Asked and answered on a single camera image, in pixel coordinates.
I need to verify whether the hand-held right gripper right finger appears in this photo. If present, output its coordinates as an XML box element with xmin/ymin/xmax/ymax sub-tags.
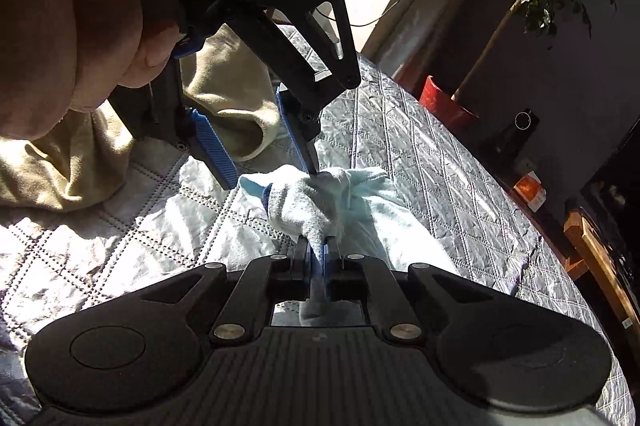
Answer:
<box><xmin>324</xmin><ymin>236</ymin><xmax>502</xmax><ymax>343</ymax></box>

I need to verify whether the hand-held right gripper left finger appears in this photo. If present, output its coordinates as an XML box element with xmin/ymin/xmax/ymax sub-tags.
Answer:
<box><xmin>136</xmin><ymin>235</ymin><xmax>313</xmax><ymax>347</ymax></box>

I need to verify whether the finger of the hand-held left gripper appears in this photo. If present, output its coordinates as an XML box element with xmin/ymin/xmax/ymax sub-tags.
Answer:
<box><xmin>224</xmin><ymin>0</ymin><xmax>363</xmax><ymax>175</ymax></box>
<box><xmin>109</xmin><ymin>57</ymin><xmax>239</xmax><ymax>191</ymax></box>

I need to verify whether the white navy-sleeved printed t-shirt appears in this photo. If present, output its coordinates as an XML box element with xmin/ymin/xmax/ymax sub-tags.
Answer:
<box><xmin>239</xmin><ymin>165</ymin><xmax>453</xmax><ymax>329</ymax></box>

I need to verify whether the person's left hand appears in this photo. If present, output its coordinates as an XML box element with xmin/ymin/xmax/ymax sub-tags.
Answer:
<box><xmin>0</xmin><ymin>0</ymin><xmax>188</xmax><ymax>143</ymax></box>

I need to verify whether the grey quilted bedspread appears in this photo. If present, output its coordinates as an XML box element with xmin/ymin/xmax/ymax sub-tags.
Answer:
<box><xmin>0</xmin><ymin>23</ymin><xmax>632</xmax><ymax>426</ymax></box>

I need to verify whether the red plant pot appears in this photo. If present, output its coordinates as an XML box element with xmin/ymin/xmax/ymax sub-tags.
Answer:
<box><xmin>418</xmin><ymin>75</ymin><xmax>481</xmax><ymax>132</ymax></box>

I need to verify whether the pale yellow garment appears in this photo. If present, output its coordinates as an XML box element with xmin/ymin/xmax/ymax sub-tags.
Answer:
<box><xmin>0</xmin><ymin>23</ymin><xmax>282</xmax><ymax>213</ymax></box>

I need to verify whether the black speaker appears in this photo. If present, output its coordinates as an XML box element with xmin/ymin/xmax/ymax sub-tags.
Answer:
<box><xmin>492</xmin><ymin>108</ymin><xmax>541</xmax><ymax>167</ymax></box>

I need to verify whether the orange and white box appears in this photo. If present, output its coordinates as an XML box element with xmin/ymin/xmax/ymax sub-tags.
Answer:
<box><xmin>512</xmin><ymin>173</ymin><xmax>546</xmax><ymax>212</ymax></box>

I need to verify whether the wooden television stand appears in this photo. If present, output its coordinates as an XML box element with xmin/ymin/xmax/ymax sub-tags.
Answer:
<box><xmin>562</xmin><ymin>201</ymin><xmax>640</xmax><ymax>348</ymax></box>

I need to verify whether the black flat television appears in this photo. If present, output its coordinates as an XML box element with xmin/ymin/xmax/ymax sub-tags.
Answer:
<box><xmin>580</xmin><ymin>121</ymin><xmax>640</xmax><ymax>259</ymax></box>

